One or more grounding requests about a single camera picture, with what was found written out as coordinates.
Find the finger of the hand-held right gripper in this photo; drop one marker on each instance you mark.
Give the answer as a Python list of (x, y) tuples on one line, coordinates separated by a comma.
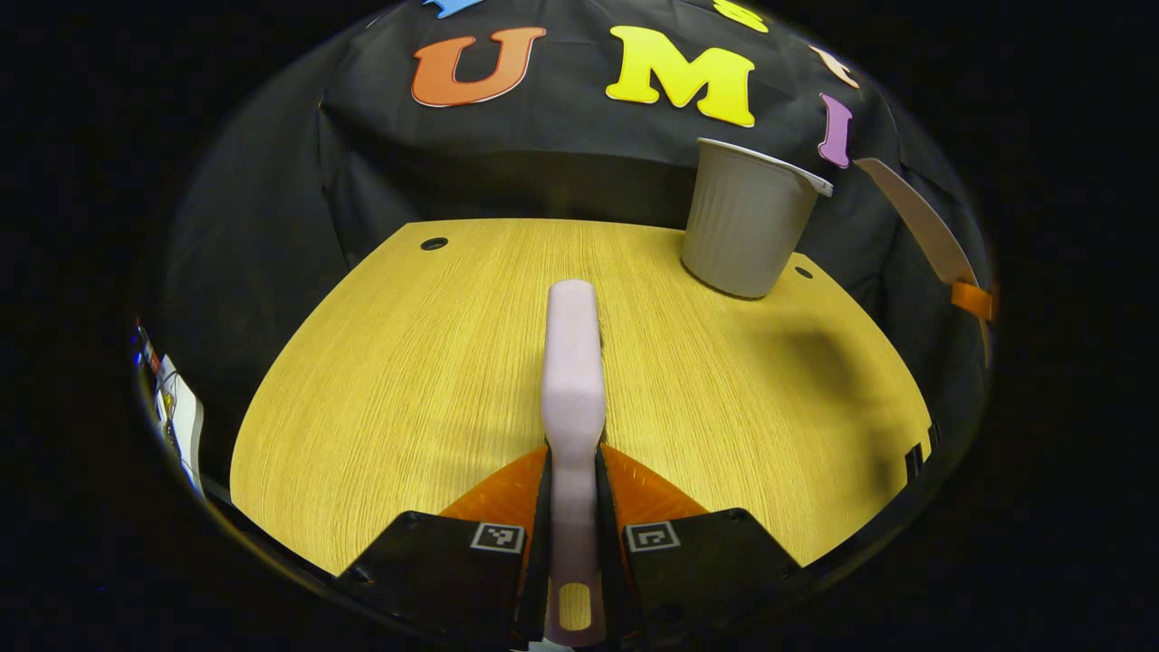
[(971, 301)]

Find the gray garbage bin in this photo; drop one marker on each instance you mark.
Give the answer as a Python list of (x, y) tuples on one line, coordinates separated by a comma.
[(742, 226)]

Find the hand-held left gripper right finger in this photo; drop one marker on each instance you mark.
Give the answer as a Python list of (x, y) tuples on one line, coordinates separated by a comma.
[(715, 570)]

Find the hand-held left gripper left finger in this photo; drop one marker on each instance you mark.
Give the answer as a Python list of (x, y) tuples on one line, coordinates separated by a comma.
[(435, 570)]

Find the white side desk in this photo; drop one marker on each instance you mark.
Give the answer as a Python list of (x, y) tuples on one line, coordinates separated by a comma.
[(186, 417)]

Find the small pink broom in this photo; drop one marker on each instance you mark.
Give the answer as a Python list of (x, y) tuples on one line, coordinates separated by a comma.
[(573, 380)]

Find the wooden desktop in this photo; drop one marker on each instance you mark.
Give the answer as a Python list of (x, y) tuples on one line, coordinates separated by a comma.
[(407, 380)]

